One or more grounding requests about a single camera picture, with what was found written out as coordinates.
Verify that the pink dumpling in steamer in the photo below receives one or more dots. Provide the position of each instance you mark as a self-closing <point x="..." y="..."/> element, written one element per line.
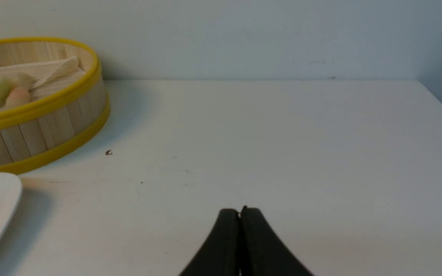
<point x="17" y="97"/>

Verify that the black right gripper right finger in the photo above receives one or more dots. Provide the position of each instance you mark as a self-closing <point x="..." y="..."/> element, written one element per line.
<point x="262" y="251"/>

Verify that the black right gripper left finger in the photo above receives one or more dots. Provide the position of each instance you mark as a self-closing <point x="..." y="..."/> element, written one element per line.
<point x="218" y="255"/>

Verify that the white steamer liner paper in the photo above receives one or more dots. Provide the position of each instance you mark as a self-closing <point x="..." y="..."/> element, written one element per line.
<point x="43" y="79"/>

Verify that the yellow rimmed bamboo steamer basket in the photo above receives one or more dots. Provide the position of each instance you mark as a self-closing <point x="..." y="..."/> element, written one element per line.
<point x="48" y="129"/>

